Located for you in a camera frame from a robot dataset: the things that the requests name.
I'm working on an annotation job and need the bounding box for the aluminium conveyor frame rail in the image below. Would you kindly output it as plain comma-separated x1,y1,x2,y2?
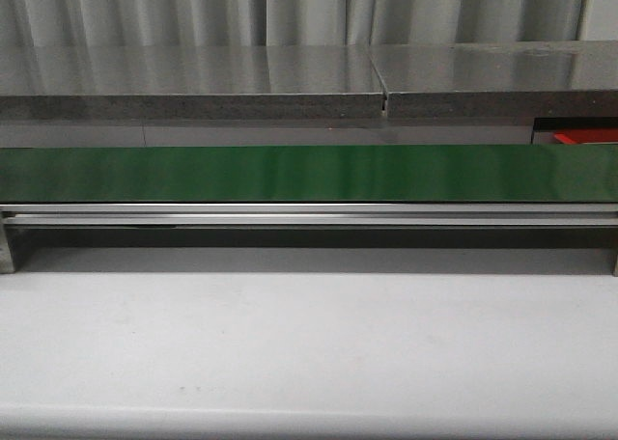
1,203,617,229

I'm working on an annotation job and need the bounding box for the red plastic tray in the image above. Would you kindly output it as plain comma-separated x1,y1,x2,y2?
553,128,618,145

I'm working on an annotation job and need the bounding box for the grey stone counter slab left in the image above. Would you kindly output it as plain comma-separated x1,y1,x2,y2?
1,46,383,121

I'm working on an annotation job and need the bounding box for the grey stone counter slab right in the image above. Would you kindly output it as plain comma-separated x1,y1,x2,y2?
370,41,617,119

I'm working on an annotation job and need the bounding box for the conveyor support leg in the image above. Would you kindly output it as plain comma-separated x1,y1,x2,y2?
611,228,618,278
0,225,30,274

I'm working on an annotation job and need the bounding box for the right conveyor support leg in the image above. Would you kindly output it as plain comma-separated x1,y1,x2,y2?
611,228,618,278

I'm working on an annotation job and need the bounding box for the green conveyor belt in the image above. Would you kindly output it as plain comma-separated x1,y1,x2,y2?
1,145,617,204

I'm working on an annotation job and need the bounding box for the grey pleated curtain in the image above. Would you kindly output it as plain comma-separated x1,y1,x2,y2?
1,0,585,47

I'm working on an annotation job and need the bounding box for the left conveyor support leg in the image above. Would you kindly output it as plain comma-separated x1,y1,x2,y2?
0,225,30,274

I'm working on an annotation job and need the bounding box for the grey stone counter slab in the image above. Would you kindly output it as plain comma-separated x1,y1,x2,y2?
1,46,383,121
370,41,617,119

